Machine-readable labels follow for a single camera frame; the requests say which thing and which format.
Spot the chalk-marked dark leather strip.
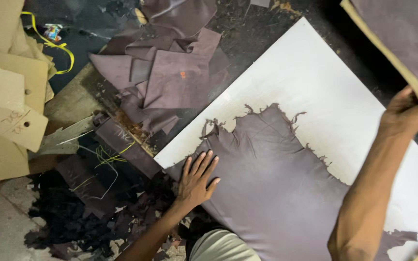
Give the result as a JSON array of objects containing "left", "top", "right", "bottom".
[{"left": 93, "top": 112, "right": 162, "bottom": 179}]

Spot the yellow plastic strap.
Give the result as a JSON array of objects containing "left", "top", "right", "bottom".
[{"left": 21, "top": 11, "right": 75, "bottom": 75}]

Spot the heap of dark leather scraps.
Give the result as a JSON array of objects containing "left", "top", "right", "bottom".
[{"left": 24, "top": 167, "right": 191, "bottom": 261}]

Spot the stack of beige cardboard patterns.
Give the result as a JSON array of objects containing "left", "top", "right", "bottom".
[{"left": 0, "top": 0, "right": 57, "bottom": 212}]

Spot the person's light grey shirt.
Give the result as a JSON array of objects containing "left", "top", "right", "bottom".
[{"left": 189, "top": 228, "right": 262, "bottom": 261}]

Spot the person's right hand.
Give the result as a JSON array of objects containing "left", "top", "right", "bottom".
[{"left": 379, "top": 85, "right": 418, "bottom": 138}]

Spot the yellow-green string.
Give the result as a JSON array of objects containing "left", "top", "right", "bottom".
[{"left": 69, "top": 141, "right": 137, "bottom": 201}]

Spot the pile of brown leather pieces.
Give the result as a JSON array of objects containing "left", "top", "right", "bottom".
[{"left": 89, "top": 0, "right": 231, "bottom": 135}]

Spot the grey torn cardboard piece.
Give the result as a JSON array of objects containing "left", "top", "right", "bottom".
[{"left": 28, "top": 115, "right": 95, "bottom": 160}]

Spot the small colourful wrapper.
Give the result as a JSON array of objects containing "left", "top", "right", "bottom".
[{"left": 43, "top": 23, "right": 63, "bottom": 42}]

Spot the large brown leather hide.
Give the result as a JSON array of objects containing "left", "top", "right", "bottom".
[{"left": 165, "top": 103, "right": 418, "bottom": 261}]

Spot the person's left hand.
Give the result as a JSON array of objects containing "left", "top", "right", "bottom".
[{"left": 176, "top": 150, "right": 221, "bottom": 211}]

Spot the white cutting board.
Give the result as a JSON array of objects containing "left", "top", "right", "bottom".
[{"left": 154, "top": 16, "right": 418, "bottom": 261}]

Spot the brown leather-faced cardboard pattern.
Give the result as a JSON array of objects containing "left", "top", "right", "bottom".
[{"left": 340, "top": 0, "right": 418, "bottom": 135}]

